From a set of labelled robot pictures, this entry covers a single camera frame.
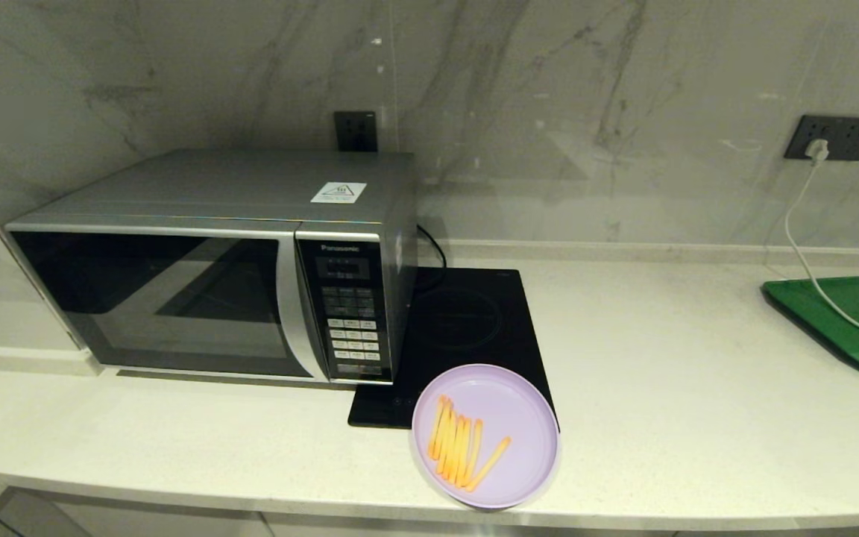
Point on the silver Panasonic microwave oven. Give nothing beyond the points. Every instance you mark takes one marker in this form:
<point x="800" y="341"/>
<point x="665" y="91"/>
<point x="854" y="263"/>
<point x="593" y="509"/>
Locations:
<point x="213" y="186"/>

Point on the white power plug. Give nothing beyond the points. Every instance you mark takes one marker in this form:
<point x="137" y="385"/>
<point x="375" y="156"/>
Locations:
<point x="817" y="151"/>

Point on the dark glass microwave door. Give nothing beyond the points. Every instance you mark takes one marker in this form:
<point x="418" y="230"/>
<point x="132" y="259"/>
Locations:
<point x="161" y="298"/>

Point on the black induction cooktop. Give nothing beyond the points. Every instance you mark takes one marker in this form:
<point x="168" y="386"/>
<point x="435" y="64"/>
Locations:
<point x="474" y="321"/>

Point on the white warning sticker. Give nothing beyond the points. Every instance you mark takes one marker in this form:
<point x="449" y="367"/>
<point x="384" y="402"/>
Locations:
<point x="338" y="192"/>

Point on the wide black wall socket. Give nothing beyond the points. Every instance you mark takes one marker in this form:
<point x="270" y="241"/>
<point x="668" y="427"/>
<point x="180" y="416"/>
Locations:
<point x="851" y="138"/>

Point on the small black wall socket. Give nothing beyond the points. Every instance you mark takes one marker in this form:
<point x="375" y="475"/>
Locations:
<point x="356" y="131"/>

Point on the purple round plate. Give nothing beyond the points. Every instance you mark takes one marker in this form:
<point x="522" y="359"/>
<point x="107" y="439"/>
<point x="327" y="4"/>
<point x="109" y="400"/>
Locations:
<point x="519" y="418"/>

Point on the yellow french fry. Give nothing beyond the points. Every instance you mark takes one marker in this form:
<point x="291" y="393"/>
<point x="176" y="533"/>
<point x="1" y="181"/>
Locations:
<point x="436" y="425"/>
<point x="455" y="447"/>
<point x="448" y="444"/>
<point x="442" y="432"/>
<point x="489" y="464"/>
<point x="473" y="447"/>
<point x="463" y="451"/>

